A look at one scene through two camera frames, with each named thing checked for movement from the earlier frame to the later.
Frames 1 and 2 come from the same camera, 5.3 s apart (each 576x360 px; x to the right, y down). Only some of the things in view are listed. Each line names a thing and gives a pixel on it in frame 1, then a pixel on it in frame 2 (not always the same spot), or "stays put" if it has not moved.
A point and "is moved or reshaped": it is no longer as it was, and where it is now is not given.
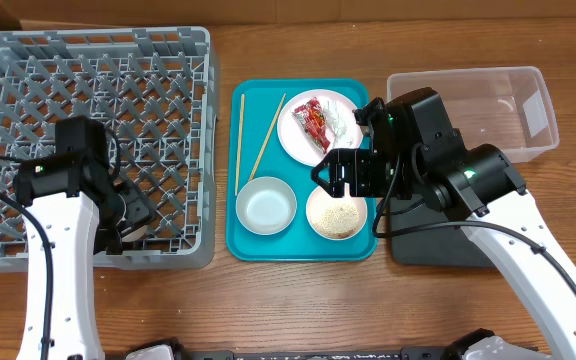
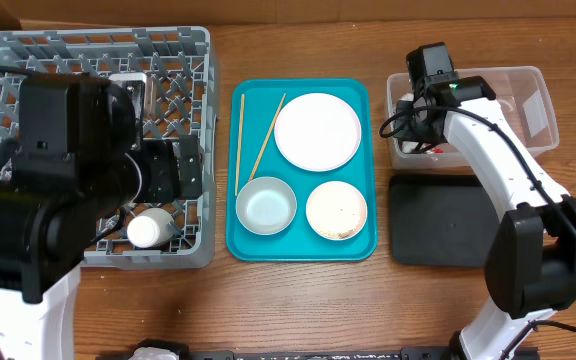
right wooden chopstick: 266,139 stays put
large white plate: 315,122 stays put
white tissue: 337,124 is moved or reshaped
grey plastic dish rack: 158,90 stays put
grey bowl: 266,205 stays put
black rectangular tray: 452,246 stays put
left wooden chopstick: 240,142 stays put
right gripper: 339,167 → 400,131
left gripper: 139,209 → 161,183
